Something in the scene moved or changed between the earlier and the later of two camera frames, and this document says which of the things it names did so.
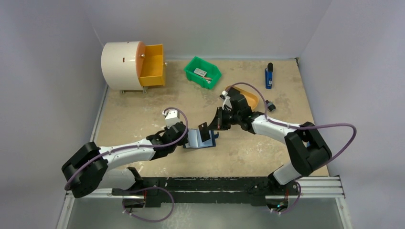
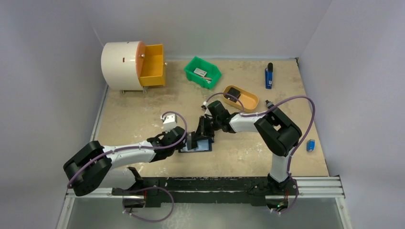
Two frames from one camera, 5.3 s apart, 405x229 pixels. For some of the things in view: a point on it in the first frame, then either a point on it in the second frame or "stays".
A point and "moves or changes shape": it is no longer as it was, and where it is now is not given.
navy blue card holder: [195, 140] moves or changes shape
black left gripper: [184, 141] stays
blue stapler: [268, 76] stays
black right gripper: [225, 117] to [206, 125]
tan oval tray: [252, 100] stays
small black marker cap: [271, 106] stays
